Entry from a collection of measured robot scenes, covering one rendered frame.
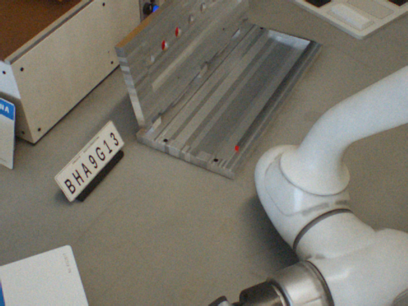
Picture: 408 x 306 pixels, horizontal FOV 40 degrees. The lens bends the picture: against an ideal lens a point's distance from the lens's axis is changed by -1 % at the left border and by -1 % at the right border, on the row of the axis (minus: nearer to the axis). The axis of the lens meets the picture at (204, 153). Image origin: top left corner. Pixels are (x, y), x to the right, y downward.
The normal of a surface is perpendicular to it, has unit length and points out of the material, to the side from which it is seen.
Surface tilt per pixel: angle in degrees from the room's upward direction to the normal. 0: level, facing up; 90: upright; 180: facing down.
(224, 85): 0
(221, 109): 0
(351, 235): 6
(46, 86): 90
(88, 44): 90
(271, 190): 70
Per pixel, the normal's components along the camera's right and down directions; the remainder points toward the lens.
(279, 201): -0.84, 0.05
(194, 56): 0.86, 0.21
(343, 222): 0.09, -0.78
